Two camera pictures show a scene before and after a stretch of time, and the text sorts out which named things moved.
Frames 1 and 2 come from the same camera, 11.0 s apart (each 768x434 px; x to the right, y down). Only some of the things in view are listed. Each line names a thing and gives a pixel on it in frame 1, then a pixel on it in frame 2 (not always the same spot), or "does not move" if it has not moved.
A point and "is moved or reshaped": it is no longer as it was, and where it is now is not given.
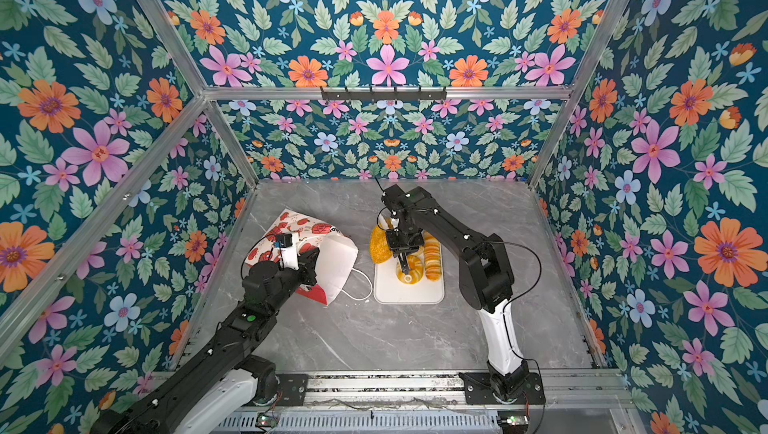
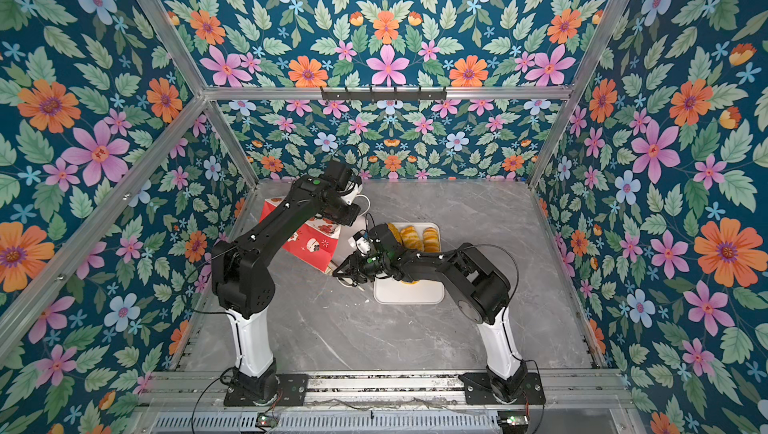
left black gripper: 307,262 to 349,217
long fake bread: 432,256 does not move
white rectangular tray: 389,290 does not move
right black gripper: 396,248 to 356,268
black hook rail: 384,95 does not move
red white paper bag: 337,252 is moved or reshaped
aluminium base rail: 569,390 does not move
